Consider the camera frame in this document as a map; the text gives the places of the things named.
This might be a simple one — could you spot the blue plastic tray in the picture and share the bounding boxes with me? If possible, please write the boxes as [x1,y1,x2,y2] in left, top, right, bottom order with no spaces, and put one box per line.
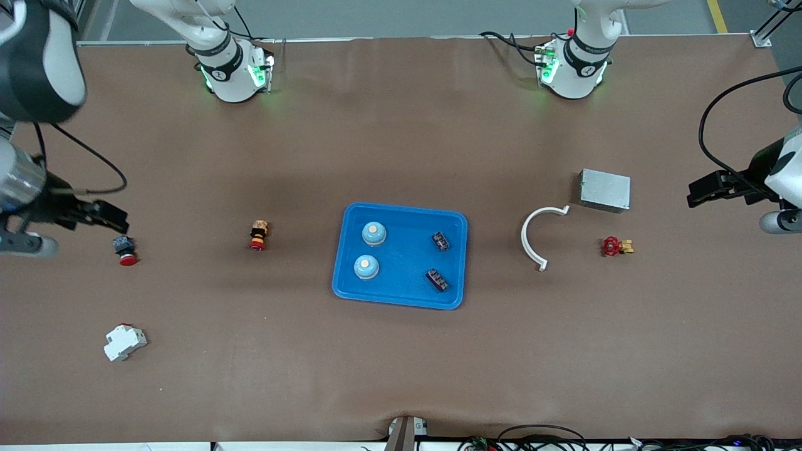
[331,202,469,311]

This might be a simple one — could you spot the red mushroom button black base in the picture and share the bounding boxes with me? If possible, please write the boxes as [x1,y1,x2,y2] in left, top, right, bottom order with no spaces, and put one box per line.
[113,235,139,267]

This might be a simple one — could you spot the silver metal power supply box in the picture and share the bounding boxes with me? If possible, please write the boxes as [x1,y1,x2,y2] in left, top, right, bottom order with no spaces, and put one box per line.
[579,168,632,214]

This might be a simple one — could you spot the white circuit breaker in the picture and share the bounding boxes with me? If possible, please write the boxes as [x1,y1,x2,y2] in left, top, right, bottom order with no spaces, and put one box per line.
[103,324,148,363]

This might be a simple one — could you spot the white half-round pipe clamp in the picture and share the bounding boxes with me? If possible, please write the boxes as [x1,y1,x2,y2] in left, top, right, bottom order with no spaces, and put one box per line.
[521,205,571,272]

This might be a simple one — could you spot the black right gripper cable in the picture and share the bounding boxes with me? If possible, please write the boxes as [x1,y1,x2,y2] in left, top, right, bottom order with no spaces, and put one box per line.
[31,122,128,195]

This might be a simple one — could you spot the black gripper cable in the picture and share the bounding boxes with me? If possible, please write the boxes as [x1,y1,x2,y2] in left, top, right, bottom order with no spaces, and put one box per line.
[698,66,802,189]
[31,122,128,195]

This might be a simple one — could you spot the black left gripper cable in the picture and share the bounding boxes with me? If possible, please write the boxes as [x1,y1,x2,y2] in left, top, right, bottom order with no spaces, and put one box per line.
[698,66,802,189]

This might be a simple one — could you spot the brass valve red handle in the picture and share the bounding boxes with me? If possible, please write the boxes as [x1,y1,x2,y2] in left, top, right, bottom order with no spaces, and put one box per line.
[601,236,635,258]

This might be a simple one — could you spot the aluminium frame post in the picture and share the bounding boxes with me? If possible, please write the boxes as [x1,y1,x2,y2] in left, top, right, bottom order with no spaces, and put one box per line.
[751,0,802,49]

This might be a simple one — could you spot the black cable bundle table edge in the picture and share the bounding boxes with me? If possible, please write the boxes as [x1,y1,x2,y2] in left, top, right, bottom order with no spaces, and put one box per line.
[457,424,781,451]

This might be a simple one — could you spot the black cables at arm base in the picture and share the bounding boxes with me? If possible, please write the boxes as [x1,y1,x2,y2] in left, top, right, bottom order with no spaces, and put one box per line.
[479,30,552,66]

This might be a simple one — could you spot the grey metal bracket table edge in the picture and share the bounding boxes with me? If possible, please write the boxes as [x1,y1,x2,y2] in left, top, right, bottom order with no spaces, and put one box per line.
[383,416,430,451]

